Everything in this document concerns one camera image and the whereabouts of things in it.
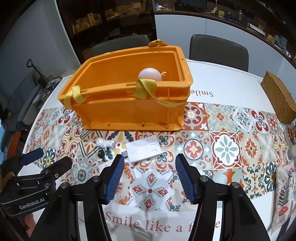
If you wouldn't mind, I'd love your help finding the white robot figurine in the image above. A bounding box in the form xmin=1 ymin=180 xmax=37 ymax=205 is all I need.
xmin=96 ymin=138 xmax=116 ymax=150

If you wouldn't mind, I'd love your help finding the large white adapter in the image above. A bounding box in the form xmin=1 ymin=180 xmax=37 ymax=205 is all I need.
xmin=121 ymin=135 xmax=163 ymax=163

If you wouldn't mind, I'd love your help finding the pink round gadget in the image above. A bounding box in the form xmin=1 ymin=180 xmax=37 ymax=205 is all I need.
xmin=138 ymin=68 xmax=166 ymax=81

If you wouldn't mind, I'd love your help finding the person left hand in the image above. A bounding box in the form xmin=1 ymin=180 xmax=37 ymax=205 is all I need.
xmin=24 ymin=213 xmax=36 ymax=237

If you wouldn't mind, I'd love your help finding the patterned tile table runner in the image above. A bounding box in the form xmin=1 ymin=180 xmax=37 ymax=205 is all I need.
xmin=26 ymin=102 xmax=289 ymax=211

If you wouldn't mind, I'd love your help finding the orange plastic crate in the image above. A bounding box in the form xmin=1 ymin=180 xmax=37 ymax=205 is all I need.
xmin=58 ymin=40 xmax=193 ymax=131

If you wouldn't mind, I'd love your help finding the floral cloth napkin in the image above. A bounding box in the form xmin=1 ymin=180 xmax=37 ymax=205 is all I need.
xmin=271 ymin=161 xmax=295 ymax=233

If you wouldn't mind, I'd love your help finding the white cup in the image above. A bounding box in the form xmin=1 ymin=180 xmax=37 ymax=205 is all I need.
xmin=287 ymin=145 xmax=296 ymax=162

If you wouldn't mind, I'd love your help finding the woven wicker box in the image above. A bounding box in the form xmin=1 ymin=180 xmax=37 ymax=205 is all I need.
xmin=260 ymin=71 xmax=296 ymax=125

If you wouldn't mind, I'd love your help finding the right grey chair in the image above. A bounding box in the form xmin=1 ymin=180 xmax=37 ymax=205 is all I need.
xmin=189 ymin=34 xmax=249 ymax=72

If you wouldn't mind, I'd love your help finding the grey chair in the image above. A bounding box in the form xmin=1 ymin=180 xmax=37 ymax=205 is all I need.
xmin=189 ymin=34 xmax=249 ymax=72
xmin=91 ymin=35 xmax=149 ymax=57

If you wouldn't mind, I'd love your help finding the left grey chair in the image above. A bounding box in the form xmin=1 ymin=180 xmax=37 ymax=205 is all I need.
xmin=91 ymin=35 xmax=149 ymax=57

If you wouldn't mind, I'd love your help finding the dark wooden shelf unit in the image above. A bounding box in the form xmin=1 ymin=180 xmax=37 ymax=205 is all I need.
xmin=56 ymin=1 xmax=157 ymax=63

